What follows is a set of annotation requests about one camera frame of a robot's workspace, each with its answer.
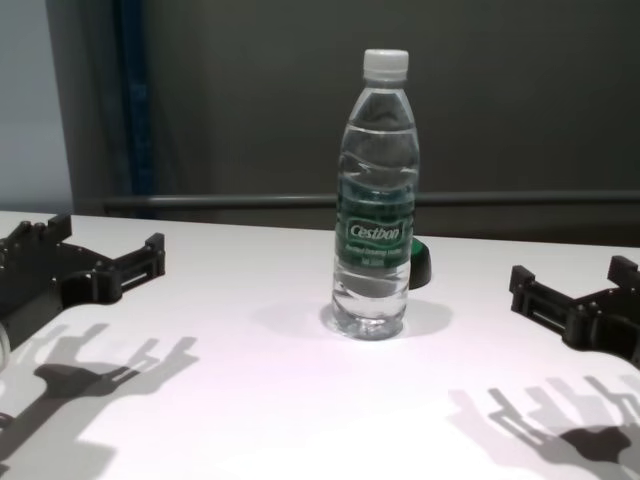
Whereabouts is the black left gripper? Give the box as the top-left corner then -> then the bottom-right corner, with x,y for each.
0,213 -> 166,321

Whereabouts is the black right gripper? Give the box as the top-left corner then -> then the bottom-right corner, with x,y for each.
508,254 -> 640,371

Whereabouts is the clear water bottle green label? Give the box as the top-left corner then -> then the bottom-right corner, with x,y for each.
330,48 -> 419,341

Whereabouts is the green YES button black base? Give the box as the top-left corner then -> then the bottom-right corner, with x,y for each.
408,239 -> 432,290

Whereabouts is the blue vertical post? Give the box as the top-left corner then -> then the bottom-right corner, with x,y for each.
112,0 -> 157,211

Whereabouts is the grey horizontal rail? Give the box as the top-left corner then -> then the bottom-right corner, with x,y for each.
102,192 -> 640,212

